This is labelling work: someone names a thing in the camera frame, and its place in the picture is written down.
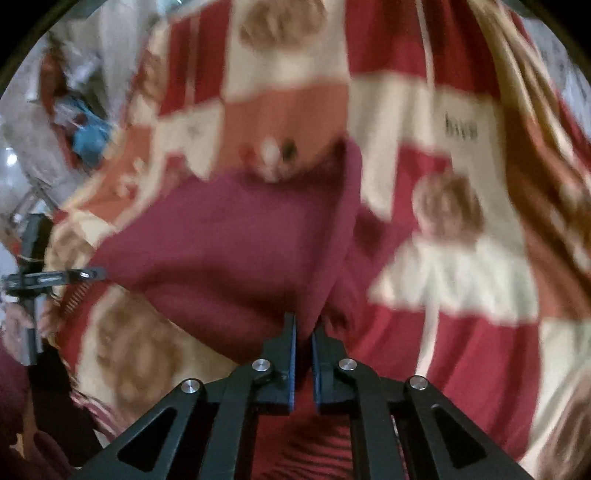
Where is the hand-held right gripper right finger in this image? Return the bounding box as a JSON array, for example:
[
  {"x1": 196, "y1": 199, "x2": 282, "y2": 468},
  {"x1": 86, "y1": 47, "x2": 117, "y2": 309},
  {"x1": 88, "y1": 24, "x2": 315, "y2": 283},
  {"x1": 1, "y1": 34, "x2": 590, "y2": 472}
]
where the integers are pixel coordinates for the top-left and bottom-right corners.
[{"x1": 312, "y1": 322, "x2": 535, "y2": 480}]

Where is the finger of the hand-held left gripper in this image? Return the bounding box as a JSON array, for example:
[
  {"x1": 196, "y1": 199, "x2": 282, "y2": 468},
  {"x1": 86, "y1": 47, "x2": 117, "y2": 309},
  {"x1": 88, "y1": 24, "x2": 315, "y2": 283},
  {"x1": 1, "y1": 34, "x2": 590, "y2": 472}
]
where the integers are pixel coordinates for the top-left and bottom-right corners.
[{"x1": 46, "y1": 266, "x2": 108, "y2": 285}]

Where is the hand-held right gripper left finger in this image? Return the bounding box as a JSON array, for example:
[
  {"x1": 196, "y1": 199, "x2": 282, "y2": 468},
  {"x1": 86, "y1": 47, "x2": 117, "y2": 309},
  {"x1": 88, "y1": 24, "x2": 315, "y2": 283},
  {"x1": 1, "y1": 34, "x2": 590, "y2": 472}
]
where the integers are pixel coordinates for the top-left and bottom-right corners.
[{"x1": 69, "y1": 313, "x2": 297, "y2": 480}]

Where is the maroon sweater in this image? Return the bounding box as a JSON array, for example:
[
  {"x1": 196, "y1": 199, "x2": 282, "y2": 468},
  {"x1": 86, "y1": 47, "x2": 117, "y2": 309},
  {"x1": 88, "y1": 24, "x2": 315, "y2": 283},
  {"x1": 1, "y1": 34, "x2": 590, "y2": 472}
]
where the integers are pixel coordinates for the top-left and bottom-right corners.
[{"x1": 90, "y1": 138, "x2": 419, "y2": 365}]

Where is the person's left hand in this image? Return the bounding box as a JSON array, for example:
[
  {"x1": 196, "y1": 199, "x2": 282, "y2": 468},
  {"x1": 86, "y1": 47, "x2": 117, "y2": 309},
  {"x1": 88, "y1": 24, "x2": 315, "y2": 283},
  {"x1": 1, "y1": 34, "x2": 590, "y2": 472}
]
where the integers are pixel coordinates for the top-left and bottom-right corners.
[{"x1": 0, "y1": 298, "x2": 58, "y2": 347}]

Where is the blue plastic bag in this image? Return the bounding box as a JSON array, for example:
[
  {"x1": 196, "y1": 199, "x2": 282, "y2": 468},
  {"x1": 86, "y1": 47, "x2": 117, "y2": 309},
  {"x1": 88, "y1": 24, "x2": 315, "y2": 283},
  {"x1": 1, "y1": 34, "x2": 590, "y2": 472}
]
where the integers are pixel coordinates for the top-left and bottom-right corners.
[{"x1": 51, "y1": 99, "x2": 114, "y2": 169}]

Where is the printed checkered blanket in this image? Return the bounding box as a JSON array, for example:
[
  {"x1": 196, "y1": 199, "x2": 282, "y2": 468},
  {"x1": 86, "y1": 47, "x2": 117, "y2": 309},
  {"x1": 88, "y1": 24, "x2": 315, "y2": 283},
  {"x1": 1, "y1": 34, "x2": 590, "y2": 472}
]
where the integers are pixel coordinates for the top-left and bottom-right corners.
[{"x1": 41, "y1": 0, "x2": 591, "y2": 480}]

